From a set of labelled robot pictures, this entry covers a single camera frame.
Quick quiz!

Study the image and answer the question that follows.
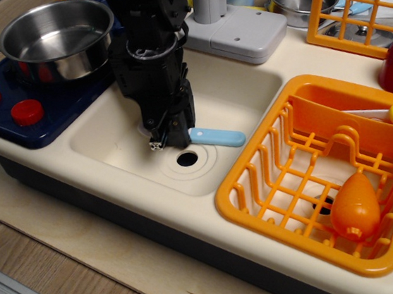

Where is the dark blue toy stove top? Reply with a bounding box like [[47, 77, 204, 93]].
[[0, 0, 114, 149]]

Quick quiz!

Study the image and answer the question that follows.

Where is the steel pan with wire handle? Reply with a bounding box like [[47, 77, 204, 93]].
[[0, 0, 114, 85]]

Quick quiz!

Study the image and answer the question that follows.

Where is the steel pot lid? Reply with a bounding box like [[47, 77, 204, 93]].
[[322, 23, 393, 49]]

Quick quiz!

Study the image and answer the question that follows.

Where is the orange plastic toy carrot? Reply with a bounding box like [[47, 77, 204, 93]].
[[330, 173, 381, 242]]

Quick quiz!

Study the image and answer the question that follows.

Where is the orange plastic dish rack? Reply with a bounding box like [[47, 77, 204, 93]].
[[215, 75, 393, 277]]

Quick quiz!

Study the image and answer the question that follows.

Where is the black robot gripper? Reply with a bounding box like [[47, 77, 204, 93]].
[[106, 0, 195, 151]]

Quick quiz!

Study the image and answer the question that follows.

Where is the grey toy faucet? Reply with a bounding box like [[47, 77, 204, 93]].
[[185, 0, 287, 64]]

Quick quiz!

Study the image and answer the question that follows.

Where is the right red stove knob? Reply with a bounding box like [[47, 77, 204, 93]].
[[10, 99, 45, 126]]

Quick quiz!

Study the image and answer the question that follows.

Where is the cream toy kitchen sink unit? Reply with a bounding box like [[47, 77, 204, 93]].
[[0, 29, 393, 294]]

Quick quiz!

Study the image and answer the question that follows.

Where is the white spoon with blue handle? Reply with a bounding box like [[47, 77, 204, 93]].
[[137, 111, 248, 158]]

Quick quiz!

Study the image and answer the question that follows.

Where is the orange plastic grid rack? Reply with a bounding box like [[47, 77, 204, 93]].
[[301, 0, 393, 68]]

